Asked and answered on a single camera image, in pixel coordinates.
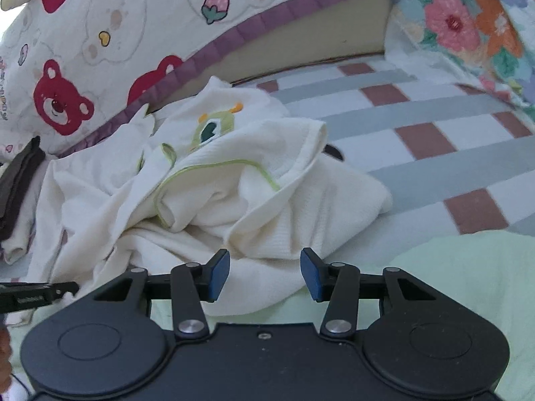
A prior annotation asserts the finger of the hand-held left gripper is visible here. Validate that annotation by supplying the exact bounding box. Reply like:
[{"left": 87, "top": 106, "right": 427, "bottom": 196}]
[{"left": 0, "top": 281, "right": 79, "bottom": 313}]

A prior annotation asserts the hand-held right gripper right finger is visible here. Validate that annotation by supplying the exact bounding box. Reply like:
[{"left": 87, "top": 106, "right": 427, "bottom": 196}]
[{"left": 301, "top": 247, "right": 437, "bottom": 337}]

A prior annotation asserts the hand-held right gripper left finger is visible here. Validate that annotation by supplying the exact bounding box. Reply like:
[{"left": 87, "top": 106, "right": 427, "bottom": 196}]
[{"left": 94, "top": 248, "right": 231, "bottom": 340}]

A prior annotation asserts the white waffle-knit garment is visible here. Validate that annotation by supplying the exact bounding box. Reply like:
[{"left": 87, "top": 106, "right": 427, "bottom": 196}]
[{"left": 29, "top": 76, "right": 394, "bottom": 316}]

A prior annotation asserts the cream folded cloth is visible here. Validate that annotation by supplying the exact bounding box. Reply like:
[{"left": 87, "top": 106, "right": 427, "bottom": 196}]
[{"left": 0, "top": 200, "right": 38, "bottom": 265}]

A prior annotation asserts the dark brown folded cloth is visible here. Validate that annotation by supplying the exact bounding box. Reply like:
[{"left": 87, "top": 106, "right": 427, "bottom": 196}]
[{"left": 0, "top": 136, "right": 46, "bottom": 235}]

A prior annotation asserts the light green cloth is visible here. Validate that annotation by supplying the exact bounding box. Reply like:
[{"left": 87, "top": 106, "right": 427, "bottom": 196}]
[{"left": 146, "top": 230, "right": 535, "bottom": 395}]

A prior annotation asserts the beige bed board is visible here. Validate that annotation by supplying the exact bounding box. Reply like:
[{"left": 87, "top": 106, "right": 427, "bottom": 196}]
[{"left": 219, "top": 0, "right": 391, "bottom": 86}]

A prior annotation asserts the red bear print quilt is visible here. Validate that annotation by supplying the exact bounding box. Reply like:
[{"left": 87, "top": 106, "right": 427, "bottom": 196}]
[{"left": 0, "top": 0, "right": 402, "bottom": 157}]

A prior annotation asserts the floral blanket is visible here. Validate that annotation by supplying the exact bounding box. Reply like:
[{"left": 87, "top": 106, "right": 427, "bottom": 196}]
[{"left": 385, "top": 0, "right": 535, "bottom": 124}]

